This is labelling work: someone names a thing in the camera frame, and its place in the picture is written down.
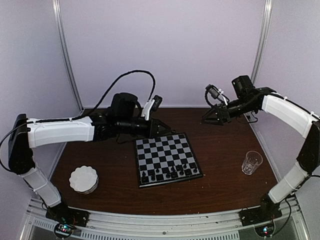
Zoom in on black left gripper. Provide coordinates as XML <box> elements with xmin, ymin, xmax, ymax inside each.
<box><xmin>117</xmin><ymin>117</ymin><xmax>172</xmax><ymax>140</ymax></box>

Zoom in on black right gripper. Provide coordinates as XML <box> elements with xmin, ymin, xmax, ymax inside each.
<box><xmin>201</xmin><ymin>97</ymin><xmax>256</xmax><ymax>126</ymax></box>

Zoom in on black and grey chessboard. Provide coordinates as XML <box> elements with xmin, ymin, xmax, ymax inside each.
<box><xmin>134</xmin><ymin>132</ymin><xmax>204</xmax><ymax>188</ymax></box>

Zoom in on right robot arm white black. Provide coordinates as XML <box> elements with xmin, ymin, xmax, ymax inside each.
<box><xmin>201</xmin><ymin>75</ymin><xmax>320</xmax><ymax>221</ymax></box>

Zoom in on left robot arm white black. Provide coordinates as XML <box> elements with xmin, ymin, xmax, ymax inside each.
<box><xmin>7</xmin><ymin>92</ymin><xmax>173</xmax><ymax>222</ymax></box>

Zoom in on right round control board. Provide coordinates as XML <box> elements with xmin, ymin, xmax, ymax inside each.
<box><xmin>254</xmin><ymin>222</ymin><xmax>275</xmax><ymax>238</ymax></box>

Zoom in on round control board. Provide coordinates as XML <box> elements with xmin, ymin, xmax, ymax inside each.
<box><xmin>53</xmin><ymin>223</ymin><xmax>76</xmax><ymax>239</ymax></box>
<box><xmin>254</xmin><ymin>222</ymin><xmax>275</xmax><ymax>238</ymax></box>

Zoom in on left round control board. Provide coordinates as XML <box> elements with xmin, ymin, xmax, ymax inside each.
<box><xmin>53</xmin><ymin>223</ymin><xmax>76</xmax><ymax>239</ymax></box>

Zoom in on clear drinking glass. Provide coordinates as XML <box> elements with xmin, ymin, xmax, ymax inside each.
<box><xmin>241</xmin><ymin>150</ymin><xmax>263</xmax><ymax>175</ymax></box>

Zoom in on white scalloped bowl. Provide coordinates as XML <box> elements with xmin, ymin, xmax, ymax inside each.
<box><xmin>69</xmin><ymin>165</ymin><xmax>99</xmax><ymax>195</ymax></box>

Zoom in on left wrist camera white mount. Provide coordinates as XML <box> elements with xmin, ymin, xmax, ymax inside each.
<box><xmin>141</xmin><ymin>95</ymin><xmax>163</xmax><ymax>121</ymax></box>

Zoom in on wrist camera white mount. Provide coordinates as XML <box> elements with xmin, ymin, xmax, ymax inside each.
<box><xmin>204</xmin><ymin>84</ymin><xmax>230</xmax><ymax>107</ymax></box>
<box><xmin>141</xmin><ymin>95</ymin><xmax>163</xmax><ymax>121</ymax></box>

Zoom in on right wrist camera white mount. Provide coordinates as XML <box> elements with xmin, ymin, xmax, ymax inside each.
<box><xmin>204</xmin><ymin>84</ymin><xmax>230</xmax><ymax>107</ymax></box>

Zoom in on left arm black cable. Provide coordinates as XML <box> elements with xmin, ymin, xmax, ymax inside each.
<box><xmin>0</xmin><ymin>70</ymin><xmax>156</xmax><ymax>173</ymax></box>

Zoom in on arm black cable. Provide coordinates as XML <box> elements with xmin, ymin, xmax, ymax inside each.
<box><xmin>0</xmin><ymin>70</ymin><xmax>156</xmax><ymax>173</ymax></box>
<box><xmin>271</xmin><ymin>172</ymin><xmax>320</xmax><ymax>226</ymax></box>

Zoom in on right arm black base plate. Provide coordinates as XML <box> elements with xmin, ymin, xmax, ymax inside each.
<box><xmin>238</xmin><ymin>207</ymin><xmax>282</xmax><ymax>227</ymax></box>

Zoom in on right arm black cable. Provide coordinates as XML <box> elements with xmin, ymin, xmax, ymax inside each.
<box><xmin>271</xmin><ymin>172</ymin><xmax>320</xmax><ymax>226</ymax></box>

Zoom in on right aluminium corner post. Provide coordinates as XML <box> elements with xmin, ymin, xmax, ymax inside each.
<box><xmin>251</xmin><ymin>0</ymin><xmax>273</xmax><ymax>84</ymax></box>

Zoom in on aluminium corner post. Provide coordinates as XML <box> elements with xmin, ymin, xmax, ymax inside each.
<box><xmin>52</xmin><ymin>0</ymin><xmax>84</xmax><ymax>112</ymax></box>
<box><xmin>251</xmin><ymin>0</ymin><xmax>273</xmax><ymax>84</ymax></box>

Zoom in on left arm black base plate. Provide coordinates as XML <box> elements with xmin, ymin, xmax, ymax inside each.
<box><xmin>45</xmin><ymin>208</ymin><xmax>90</xmax><ymax>227</ymax></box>

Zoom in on aluminium front rail frame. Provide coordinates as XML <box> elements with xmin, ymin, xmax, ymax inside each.
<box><xmin>19</xmin><ymin>191</ymin><xmax>311</xmax><ymax>240</ymax></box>

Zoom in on left aluminium corner post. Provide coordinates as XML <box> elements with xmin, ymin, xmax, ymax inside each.
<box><xmin>52</xmin><ymin>0</ymin><xmax>84</xmax><ymax>112</ymax></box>

